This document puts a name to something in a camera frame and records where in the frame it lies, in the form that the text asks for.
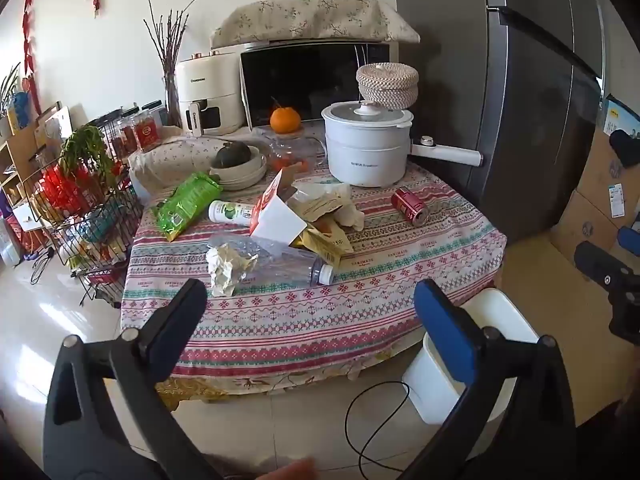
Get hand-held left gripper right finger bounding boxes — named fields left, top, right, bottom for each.
left=400, top=279, right=593, bottom=480

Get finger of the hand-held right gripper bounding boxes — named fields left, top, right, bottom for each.
left=616, top=226, right=640, bottom=257
left=574, top=241, right=640, bottom=292

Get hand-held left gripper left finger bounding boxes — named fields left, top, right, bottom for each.
left=42, top=277, right=223, bottom=480

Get white plastic bin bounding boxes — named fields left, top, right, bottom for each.
left=402, top=287, right=541, bottom=426

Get yellowish paper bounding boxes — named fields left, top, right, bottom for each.
left=206, top=242, right=260, bottom=297

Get red drink can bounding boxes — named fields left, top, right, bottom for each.
left=391, top=186, right=429, bottom=225

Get yellow packet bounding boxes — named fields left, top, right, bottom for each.
left=290, top=227, right=355, bottom=268

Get clear plastic bottle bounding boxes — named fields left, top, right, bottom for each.
left=207, top=232, right=335, bottom=288

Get red and white carton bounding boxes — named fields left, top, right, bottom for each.
left=248, top=167, right=308, bottom=251

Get beige packet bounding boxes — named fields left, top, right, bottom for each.
left=287, top=192, right=358, bottom=223

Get plain cardboard box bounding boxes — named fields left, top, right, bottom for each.
left=550, top=191, right=640, bottom=273

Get floral under tablecloth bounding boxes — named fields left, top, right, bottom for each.
left=155, top=355, right=426, bottom=403

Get cardboard box with white label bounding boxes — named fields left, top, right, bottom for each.
left=576, top=127, right=640, bottom=221

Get black rounded object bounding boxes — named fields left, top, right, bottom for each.
left=609, top=129, right=640, bottom=170

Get blue printed cardboard box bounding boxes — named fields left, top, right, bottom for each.
left=597, top=94, right=640, bottom=136

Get patterned striped tablecloth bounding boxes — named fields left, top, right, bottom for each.
left=120, top=125, right=508, bottom=396

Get green snack bag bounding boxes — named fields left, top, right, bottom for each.
left=152, top=171, right=223, bottom=242

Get white bottle green label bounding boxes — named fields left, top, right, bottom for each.
left=207, top=200, right=258, bottom=226

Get dark grey refrigerator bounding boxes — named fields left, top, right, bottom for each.
left=392, top=0, right=608, bottom=241

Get stack of white bowls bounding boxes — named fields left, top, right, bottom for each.
left=209, top=146, right=268, bottom=191

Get floral cushion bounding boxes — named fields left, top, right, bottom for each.
left=127, top=135, right=221, bottom=191

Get red packets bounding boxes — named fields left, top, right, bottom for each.
left=37, top=165, right=96, bottom=221

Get white electric cooking pot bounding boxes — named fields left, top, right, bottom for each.
left=321, top=101, right=485, bottom=188

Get green squash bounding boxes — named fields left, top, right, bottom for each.
left=210, top=141, right=251, bottom=168

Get glass jar red label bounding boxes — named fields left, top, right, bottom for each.
left=114, top=107, right=138, bottom=157
left=134, top=100, right=166, bottom=153

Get green leafy plant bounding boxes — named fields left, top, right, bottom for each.
left=60, top=125, right=118, bottom=186

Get glass vase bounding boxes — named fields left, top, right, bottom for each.
left=164, top=57, right=184, bottom=128

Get wooden shelf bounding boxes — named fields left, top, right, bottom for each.
left=0, top=102, right=73, bottom=211

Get orange fruit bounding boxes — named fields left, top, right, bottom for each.
left=270, top=97, right=302, bottom=134

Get woven lidded basket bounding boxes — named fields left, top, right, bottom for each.
left=356, top=62, right=420, bottom=110

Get white air fryer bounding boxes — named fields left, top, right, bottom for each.
left=175, top=50, right=247, bottom=137

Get white microwave oven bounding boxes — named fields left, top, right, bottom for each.
left=239, top=41, right=401, bottom=131

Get dried twigs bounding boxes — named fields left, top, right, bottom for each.
left=144, top=0, right=198, bottom=78

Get floral cloth cover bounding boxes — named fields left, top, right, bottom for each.
left=210, top=0, right=421, bottom=51

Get black floor cable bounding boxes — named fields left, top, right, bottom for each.
left=344, top=381, right=416, bottom=476

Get black wire rack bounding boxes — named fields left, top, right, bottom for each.
left=20, top=120, right=146, bottom=306

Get thin black cable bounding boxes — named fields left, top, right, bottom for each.
left=30, top=247, right=56, bottom=286

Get red chili string decoration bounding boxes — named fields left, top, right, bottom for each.
left=21, top=0, right=43, bottom=116

